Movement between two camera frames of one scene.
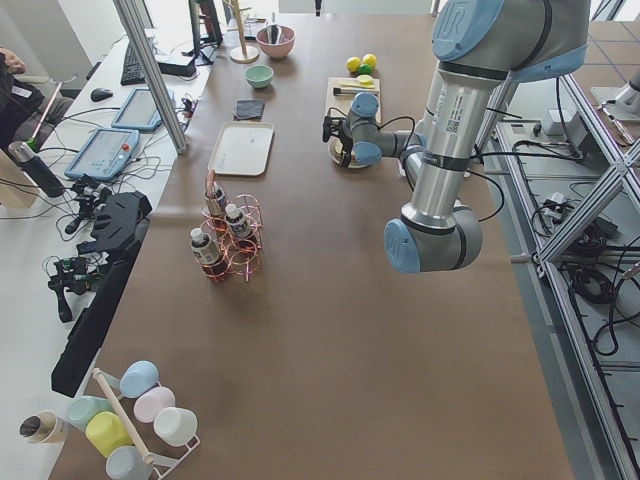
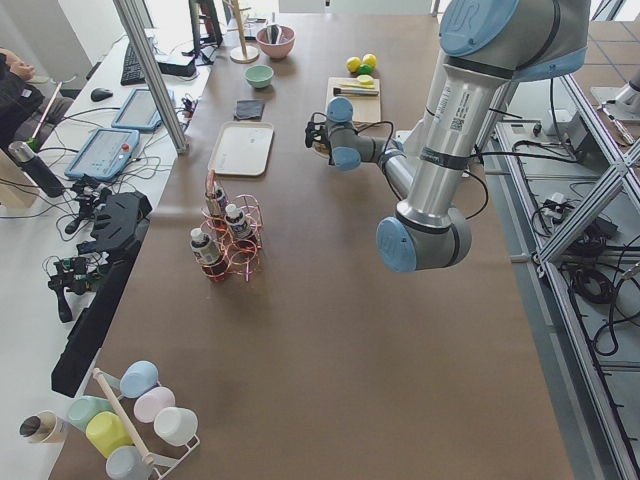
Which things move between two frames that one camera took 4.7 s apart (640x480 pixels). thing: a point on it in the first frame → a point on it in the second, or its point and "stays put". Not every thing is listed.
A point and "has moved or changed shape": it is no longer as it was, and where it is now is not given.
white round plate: (353, 162) has moved or changed shape
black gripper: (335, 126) → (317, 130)
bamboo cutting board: (340, 106) stays put
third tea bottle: (214, 200) stays put
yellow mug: (106, 431) stays put
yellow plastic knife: (353, 84) stays put
